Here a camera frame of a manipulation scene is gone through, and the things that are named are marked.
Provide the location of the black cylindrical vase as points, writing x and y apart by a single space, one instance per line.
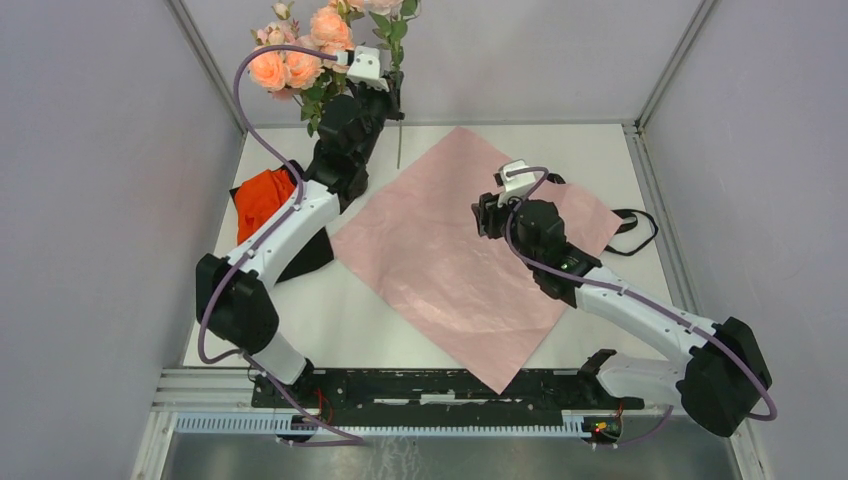
353 189

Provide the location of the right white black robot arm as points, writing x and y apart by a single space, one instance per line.
714 371

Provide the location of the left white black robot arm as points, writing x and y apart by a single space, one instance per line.
233 291

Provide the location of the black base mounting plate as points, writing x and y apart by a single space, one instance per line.
451 397

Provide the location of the pink rose stem in vase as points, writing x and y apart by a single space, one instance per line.
331 32

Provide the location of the pink wrapping paper sheet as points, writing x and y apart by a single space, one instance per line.
428 291

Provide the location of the white slotted cable duct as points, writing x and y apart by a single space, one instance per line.
280 424

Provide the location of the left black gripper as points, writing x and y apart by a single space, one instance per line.
391 98

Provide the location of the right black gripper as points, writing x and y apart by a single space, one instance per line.
487 213

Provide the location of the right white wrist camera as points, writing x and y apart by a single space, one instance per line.
517 179

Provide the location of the black cloth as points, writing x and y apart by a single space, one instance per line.
315 254

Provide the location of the orange cloth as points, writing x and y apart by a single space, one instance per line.
258 198

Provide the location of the black ribbon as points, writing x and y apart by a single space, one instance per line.
632 225

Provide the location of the pink rose stem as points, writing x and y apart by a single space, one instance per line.
392 18
331 32
297 76
284 30

